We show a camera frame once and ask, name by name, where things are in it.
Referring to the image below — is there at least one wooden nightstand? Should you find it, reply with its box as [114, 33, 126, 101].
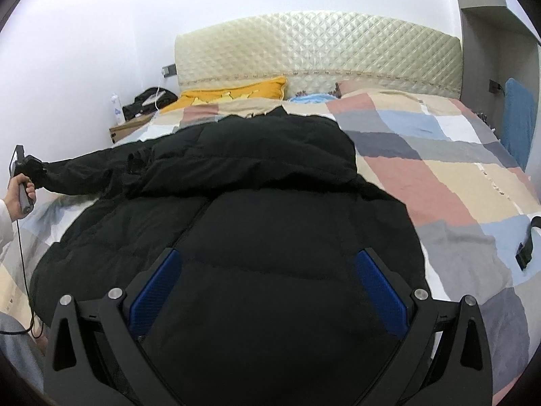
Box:
[109, 112, 158, 145]

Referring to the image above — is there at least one white plastic bottle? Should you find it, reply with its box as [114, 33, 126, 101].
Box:
[111, 93, 126, 126]

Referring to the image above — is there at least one blue patterned cloth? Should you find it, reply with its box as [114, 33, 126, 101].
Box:
[287, 91, 339, 105]

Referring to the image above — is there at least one yellow pillow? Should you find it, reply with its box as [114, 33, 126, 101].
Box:
[161, 76, 289, 114]

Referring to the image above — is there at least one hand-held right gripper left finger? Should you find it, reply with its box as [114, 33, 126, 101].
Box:
[42, 247, 187, 406]

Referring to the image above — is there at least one pink pillow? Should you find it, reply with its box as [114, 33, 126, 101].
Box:
[336, 78, 406, 99]

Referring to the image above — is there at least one black strap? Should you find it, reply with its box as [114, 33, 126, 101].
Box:
[514, 216, 541, 270]

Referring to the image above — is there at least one black puffer jacket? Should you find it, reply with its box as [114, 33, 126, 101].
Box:
[31, 106, 428, 406]

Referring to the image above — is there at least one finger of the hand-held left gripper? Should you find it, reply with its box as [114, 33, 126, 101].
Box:
[26, 157, 47, 189]

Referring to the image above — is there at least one white charging cable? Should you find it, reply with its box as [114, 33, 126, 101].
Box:
[144, 73, 166, 111]

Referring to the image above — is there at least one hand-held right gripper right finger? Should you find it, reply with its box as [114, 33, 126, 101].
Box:
[351, 246, 495, 406]

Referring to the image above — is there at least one blue towel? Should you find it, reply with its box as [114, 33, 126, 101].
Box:
[500, 77, 537, 171]

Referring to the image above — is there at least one cream quilted headboard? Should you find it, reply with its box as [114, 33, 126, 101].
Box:
[174, 12, 462, 101]

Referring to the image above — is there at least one patchwork checked blanket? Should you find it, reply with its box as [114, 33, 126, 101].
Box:
[0, 91, 541, 394]

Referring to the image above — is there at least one person's left forearm white sleeve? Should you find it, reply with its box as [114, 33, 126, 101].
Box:
[0, 198, 20, 265]

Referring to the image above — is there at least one person's grey trouser leg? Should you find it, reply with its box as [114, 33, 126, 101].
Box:
[0, 312, 45, 394]

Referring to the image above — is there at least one person's left hand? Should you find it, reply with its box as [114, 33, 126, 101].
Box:
[6, 176, 37, 221]

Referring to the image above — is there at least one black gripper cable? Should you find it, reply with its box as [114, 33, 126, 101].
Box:
[0, 215, 36, 336]

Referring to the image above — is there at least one black bag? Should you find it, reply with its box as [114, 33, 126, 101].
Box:
[123, 87, 179, 120]

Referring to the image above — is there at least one grey wall shelf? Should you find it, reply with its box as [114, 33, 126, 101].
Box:
[449, 0, 541, 47]

